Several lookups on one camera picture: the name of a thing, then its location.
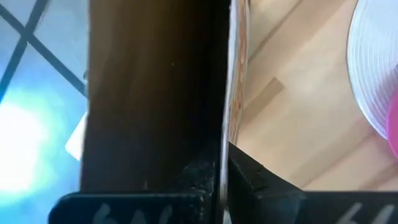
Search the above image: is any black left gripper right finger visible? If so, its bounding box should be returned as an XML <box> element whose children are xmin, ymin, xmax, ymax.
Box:
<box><xmin>228</xmin><ymin>141</ymin><xmax>398</xmax><ymax>224</ymax></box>

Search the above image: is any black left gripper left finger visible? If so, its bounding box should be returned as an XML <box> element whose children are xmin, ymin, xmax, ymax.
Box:
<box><xmin>48</xmin><ymin>149</ymin><xmax>220</xmax><ymax>224</ymax></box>

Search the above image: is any pumpkin cereal box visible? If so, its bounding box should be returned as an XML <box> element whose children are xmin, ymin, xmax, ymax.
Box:
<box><xmin>80</xmin><ymin>0</ymin><xmax>251</xmax><ymax>224</ymax></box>

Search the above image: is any pink plastic plate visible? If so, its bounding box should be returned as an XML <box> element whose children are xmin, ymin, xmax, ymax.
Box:
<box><xmin>386</xmin><ymin>88</ymin><xmax>398</xmax><ymax>159</ymax></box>

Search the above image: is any white round woven placemat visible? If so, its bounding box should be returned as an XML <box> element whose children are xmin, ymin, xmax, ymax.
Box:
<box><xmin>346</xmin><ymin>0</ymin><xmax>398</xmax><ymax>141</ymax></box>

